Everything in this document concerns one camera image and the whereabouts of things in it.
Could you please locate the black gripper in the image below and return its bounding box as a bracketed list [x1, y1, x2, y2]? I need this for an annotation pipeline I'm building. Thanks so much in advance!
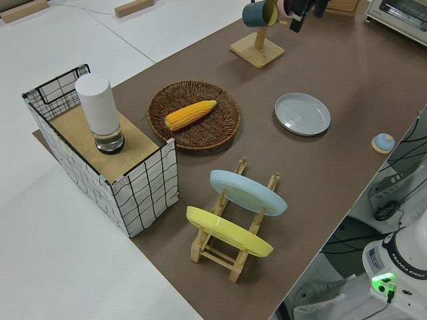
[289, 0, 327, 33]

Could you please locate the gray round plate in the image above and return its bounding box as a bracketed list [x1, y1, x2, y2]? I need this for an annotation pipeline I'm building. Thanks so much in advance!
[274, 92, 332, 137]

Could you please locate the light blue plate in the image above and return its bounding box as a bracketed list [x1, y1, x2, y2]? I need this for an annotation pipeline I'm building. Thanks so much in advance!
[209, 169, 288, 217]

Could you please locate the yellow plate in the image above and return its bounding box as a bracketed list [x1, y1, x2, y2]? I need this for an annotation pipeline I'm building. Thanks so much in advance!
[185, 205, 274, 259]

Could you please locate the wooden plate rack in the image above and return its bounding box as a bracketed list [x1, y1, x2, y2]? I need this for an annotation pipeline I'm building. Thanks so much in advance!
[189, 156, 281, 283]

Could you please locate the pink mug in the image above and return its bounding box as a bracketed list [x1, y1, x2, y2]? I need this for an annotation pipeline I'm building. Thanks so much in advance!
[276, 0, 295, 18]

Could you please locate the teal mug yellow inside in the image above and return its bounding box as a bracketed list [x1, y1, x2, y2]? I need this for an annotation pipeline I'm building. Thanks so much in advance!
[242, 0, 280, 28]

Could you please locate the wooden mug tree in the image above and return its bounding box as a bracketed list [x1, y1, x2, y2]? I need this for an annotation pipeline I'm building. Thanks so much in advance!
[229, 19, 288, 70]

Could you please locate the cream toaster oven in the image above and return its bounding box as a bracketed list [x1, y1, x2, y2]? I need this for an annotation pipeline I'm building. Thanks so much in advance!
[364, 0, 427, 44]

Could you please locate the small blue dome bell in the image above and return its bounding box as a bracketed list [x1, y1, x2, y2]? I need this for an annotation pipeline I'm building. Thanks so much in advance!
[371, 133, 396, 154]

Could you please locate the yellow corn cob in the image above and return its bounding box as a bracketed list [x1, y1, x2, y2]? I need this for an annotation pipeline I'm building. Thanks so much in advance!
[164, 99, 218, 131]

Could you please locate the brown wicker basket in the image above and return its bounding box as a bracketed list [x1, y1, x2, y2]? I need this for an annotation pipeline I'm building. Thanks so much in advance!
[147, 80, 242, 150]

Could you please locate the brown table mat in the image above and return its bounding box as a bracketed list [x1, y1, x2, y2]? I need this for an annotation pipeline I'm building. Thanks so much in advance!
[32, 0, 427, 320]

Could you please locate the wooden block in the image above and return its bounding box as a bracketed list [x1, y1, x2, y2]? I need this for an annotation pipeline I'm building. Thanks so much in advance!
[0, 0, 49, 23]
[115, 0, 151, 17]

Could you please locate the white cylinder glass base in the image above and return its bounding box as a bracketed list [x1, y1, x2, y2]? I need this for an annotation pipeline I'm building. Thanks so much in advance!
[75, 73, 126, 155]

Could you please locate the coiled black cable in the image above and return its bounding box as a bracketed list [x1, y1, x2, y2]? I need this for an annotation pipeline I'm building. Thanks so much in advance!
[372, 199, 402, 223]

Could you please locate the thin gray cable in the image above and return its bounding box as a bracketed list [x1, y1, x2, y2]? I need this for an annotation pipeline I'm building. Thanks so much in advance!
[45, 0, 117, 16]

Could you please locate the wire grid shelf wooden top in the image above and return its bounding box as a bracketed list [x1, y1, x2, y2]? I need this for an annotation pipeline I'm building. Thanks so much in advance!
[22, 63, 180, 238]

